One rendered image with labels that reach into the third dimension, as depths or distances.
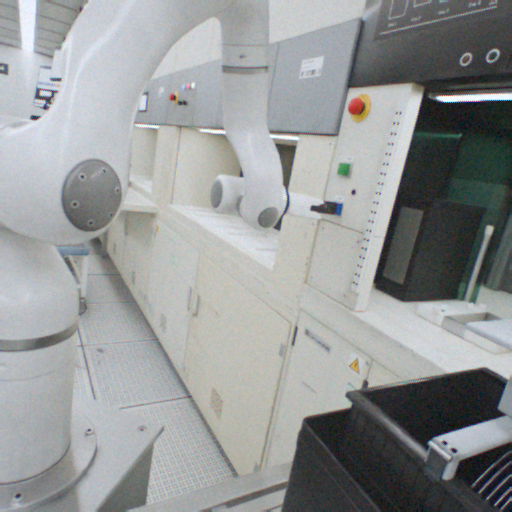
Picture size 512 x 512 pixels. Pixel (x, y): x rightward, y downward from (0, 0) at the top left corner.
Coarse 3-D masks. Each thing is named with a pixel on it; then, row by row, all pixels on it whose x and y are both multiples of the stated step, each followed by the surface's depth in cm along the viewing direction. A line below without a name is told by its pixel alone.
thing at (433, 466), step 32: (384, 384) 40; (416, 384) 42; (448, 384) 45; (480, 384) 48; (352, 416) 38; (384, 416) 35; (416, 416) 44; (448, 416) 48; (480, 416) 48; (352, 448) 38; (384, 448) 35; (416, 448) 31; (448, 448) 28; (480, 448) 29; (384, 480) 35; (416, 480) 32; (448, 480) 28
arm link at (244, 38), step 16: (240, 0) 62; (256, 0) 63; (224, 16) 63; (240, 16) 64; (256, 16) 65; (224, 32) 67; (240, 32) 66; (256, 32) 66; (224, 48) 69; (240, 48) 67; (256, 48) 67; (224, 64) 70; (240, 64) 68; (256, 64) 69
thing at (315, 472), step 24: (312, 432) 39; (336, 432) 44; (312, 456) 39; (336, 456) 46; (288, 480) 42; (312, 480) 39; (336, 480) 36; (288, 504) 42; (312, 504) 38; (336, 504) 36; (360, 504) 33
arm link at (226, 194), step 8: (224, 176) 81; (216, 184) 83; (224, 184) 80; (232, 184) 80; (240, 184) 81; (216, 192) 82; (224, 192) 80; (232, 192) 80; (240, 192) 81; (216, 200) 82; (224, 200) 80; (232, 200) 80; (240, 200) 81; (216, 208) 83; (224, 208) 81; (232, 208) 82; (240, 216) 84
